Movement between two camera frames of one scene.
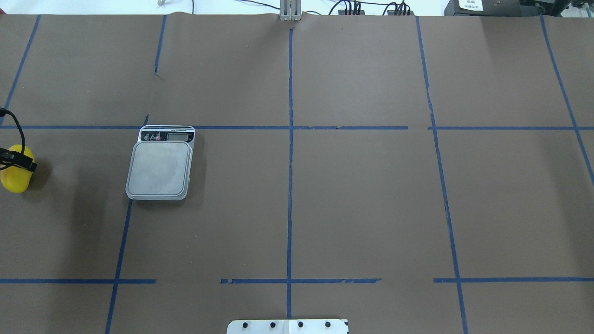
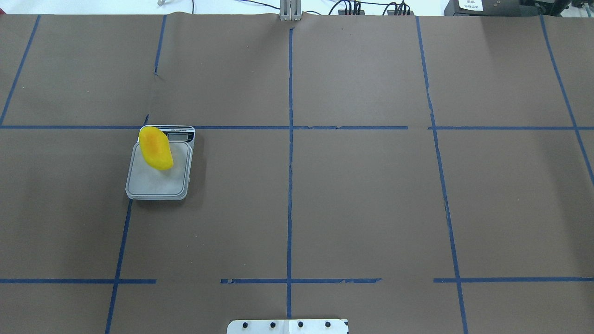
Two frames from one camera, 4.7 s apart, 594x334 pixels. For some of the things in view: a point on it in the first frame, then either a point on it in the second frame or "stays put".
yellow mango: (15, 179) → (156, 147)
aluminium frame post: (290, 10) stays put
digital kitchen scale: (161, 165) stays put
